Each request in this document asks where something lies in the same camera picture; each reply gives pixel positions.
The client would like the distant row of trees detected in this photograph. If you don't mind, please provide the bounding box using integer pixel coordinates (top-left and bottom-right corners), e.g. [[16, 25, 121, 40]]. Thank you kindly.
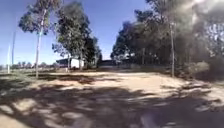
[[11, 61, 59, 70]]

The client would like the dense wood of trees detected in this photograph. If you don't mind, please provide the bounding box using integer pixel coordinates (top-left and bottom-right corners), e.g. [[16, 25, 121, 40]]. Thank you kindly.
[[110, 0, 224, 82]]

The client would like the tall pale-trunked tree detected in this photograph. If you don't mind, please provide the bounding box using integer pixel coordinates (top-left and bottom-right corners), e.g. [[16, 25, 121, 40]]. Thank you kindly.
[[18, 0, 64, 80]]

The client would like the white building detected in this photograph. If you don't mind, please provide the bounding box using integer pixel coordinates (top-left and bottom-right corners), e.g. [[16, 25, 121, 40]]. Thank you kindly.
[[55, 57, 86, 70]]

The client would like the short pale pole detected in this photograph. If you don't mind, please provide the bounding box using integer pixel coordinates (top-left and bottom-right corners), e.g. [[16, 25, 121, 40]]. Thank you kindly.
[[6, 43, 12, 75]]

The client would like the thin dark pole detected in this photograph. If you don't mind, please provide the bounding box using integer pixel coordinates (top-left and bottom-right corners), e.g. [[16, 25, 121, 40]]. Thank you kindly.
[[11, 30, 17, 67]]

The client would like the group of dark trees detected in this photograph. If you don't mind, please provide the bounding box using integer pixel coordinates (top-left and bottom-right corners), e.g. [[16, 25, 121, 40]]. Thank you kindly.
[[51, 0, 103, 72]]

